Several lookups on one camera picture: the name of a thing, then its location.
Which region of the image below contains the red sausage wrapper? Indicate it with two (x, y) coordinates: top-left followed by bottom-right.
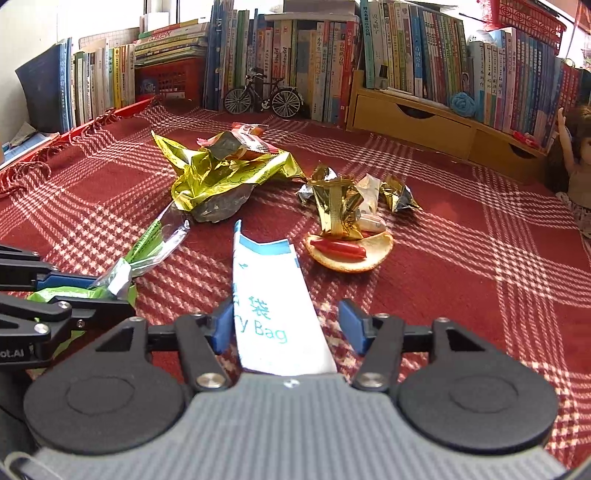
(309, 237), (368, 259)

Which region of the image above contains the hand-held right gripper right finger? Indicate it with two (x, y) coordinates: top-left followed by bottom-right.
(339, 299), (502, 393)

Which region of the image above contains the wooden drawer organizer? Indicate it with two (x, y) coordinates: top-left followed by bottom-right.
(346, 69), (550, 181)

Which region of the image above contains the row of thin pale books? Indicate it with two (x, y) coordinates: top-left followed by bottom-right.
(69, 39), (137, 125)

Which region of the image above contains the row of tall picture books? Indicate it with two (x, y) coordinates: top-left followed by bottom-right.
(203, 0), (361, 125)

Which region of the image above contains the dark grey foil wrapper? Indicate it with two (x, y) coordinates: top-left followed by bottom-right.
(190, 185), (254, 223)

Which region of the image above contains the stack of flat lying books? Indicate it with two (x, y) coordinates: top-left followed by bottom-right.
(134, 21), (211, 65)

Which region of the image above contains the white paper bag blue print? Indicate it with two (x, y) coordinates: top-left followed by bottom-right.
(231, 219), (339, 376)

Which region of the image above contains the large gold wrapper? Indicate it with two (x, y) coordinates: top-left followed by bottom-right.
(297, 162), (366, 241)

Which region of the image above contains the orange peel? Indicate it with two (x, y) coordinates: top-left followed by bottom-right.
(304, 231), (394, 273)

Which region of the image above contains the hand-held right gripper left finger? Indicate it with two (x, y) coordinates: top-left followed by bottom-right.
(92, 298), (236, 393)

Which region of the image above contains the yellow foil wrapper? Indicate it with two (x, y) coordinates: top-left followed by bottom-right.
(151, 130), (306, 217)

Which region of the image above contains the brown-haired doll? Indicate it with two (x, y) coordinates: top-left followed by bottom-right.
(551, 105), (591, 241)

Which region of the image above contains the black model bicycle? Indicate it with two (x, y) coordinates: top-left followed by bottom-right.
(224, 68), (304, 120)

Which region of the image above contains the stack of magazines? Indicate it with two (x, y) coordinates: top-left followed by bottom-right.
(0, 122), (61, 171)

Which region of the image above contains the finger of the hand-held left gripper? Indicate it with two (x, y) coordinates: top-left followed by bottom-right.
(0, 244), (100, 293)
(0, 294), (136, 343)

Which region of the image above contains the row of paperback books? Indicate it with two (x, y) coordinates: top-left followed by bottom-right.
(360, 0), (591, 149)

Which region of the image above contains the red plaid blanket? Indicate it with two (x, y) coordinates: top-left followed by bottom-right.
(0, 99), (591, 469)

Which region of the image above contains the orange-red snack wrapper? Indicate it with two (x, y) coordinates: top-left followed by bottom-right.
(198, 122), (283, 161)

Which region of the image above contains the white wrapper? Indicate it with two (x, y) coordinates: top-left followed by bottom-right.
(355, 173), (387, 234)

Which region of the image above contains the small gold wrapper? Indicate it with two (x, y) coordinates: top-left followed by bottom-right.
(379, 174), (422, 214)

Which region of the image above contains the red plastic crate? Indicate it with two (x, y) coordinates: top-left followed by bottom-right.
(135, 58), (206, 100)

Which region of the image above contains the green snack wrapper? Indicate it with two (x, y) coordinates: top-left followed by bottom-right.
(27, 203), (191, 370)

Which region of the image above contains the blue yarn flower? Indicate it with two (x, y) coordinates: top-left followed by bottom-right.
(449, 91), (478, 116)

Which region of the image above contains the red plastic basket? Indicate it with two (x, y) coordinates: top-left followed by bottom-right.
(478, 0), (568, 51)

